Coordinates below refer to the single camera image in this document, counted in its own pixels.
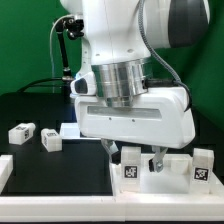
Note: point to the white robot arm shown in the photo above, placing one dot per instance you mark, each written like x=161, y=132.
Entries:
x=117, y=97

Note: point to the white marker base plate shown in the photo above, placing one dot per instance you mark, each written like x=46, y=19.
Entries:
x=70, y=131

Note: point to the black camera on stand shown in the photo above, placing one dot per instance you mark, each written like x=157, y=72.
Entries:
x=73, y=27

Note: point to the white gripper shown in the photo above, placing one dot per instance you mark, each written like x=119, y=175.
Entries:
x=159, y=117

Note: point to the white square tabletop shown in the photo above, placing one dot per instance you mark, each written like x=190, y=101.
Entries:
x=174, y=179

